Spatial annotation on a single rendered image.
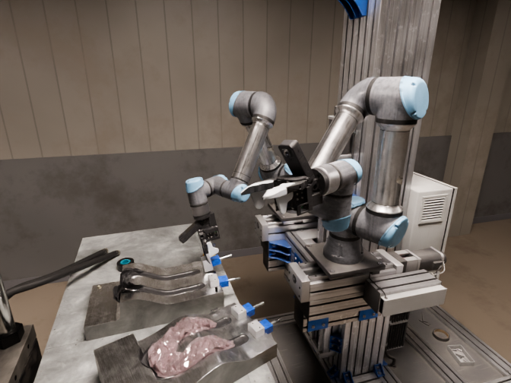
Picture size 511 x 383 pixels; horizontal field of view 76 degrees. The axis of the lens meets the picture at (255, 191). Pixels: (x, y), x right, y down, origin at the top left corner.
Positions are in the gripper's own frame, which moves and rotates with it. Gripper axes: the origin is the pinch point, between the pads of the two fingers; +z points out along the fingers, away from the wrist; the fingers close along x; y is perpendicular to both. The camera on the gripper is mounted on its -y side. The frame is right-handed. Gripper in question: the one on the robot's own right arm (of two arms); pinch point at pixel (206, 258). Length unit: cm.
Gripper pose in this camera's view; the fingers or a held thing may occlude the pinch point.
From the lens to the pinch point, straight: 147.3
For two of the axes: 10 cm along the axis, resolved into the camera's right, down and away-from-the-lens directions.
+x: -3.1, -1.7, 9.3
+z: 1.8, 9.5, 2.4
